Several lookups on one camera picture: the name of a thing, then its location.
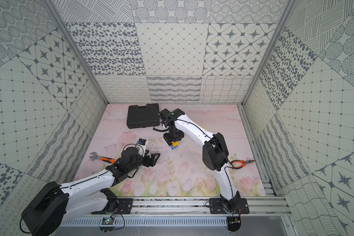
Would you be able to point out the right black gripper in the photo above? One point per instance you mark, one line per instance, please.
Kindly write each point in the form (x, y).
(169, 140)

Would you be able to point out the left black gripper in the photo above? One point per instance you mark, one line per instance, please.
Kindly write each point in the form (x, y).
(147, 159)

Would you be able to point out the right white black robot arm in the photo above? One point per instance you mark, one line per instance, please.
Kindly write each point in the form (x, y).
(214, 151)

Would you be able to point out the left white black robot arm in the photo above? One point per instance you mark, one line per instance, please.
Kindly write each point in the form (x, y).
(56, 203)

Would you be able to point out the pink floral table mat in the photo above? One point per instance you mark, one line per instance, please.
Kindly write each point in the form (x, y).
(178, 172)

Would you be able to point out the black plastic tool case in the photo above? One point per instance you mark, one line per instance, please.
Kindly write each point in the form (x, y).
(142, 116)

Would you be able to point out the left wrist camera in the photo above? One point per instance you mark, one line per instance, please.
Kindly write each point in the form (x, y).
(143, 143)

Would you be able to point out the adjustable wrench orange handle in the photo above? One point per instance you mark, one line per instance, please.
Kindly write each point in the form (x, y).
(95, 156)

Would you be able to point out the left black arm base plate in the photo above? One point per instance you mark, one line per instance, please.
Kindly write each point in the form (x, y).
(121, 205)

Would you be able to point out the orange handled pliers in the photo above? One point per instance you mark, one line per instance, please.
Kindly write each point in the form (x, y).
(238, 164)

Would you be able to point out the white perforated cable duct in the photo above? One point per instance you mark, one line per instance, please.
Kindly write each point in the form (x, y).
(160, 221)

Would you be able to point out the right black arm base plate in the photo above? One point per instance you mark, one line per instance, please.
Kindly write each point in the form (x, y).
(222, 206)

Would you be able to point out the aluminium rail frame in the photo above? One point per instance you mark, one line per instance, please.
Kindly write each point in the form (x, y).
(201, 206)

